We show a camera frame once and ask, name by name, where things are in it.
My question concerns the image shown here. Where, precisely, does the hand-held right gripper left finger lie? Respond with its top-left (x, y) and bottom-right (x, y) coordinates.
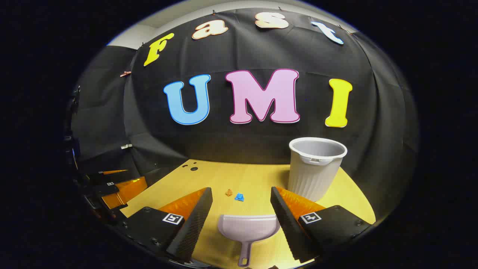
top-left (119, 187), bottom-right (214, 263)

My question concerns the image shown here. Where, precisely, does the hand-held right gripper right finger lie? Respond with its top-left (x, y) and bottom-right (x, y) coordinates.
top-left (270, 186), bottom-right (375, 263)

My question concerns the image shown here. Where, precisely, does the pale lilac plastic dustpan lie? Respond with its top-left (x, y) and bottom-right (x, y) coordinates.
top-left (218, 214), bottom-right (280, 268)

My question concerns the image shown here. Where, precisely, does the white ribbed garbage bin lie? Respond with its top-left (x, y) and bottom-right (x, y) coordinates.
top-left (288, 137), bottom-right (348, 202)

